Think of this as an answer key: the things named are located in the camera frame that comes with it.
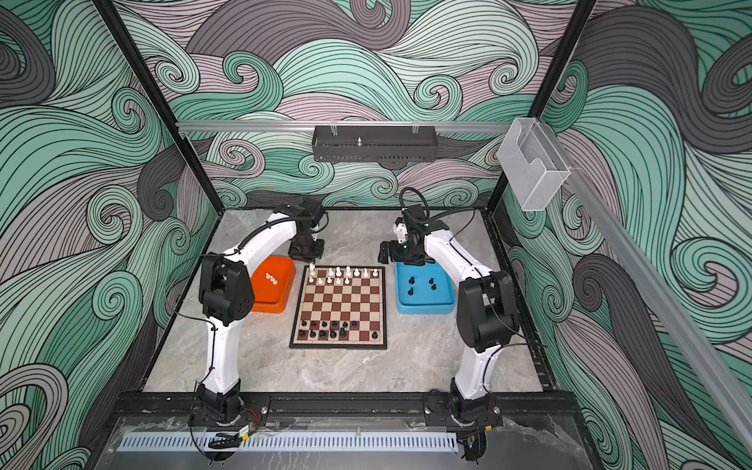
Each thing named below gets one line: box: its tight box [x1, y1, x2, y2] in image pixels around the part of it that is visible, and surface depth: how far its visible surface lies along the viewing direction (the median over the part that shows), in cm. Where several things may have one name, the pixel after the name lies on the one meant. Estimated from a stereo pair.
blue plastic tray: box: [395, 262, 457, 315], surface depth 97 cm
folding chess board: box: [288, 265, 388, 350], surface depth 92 cm
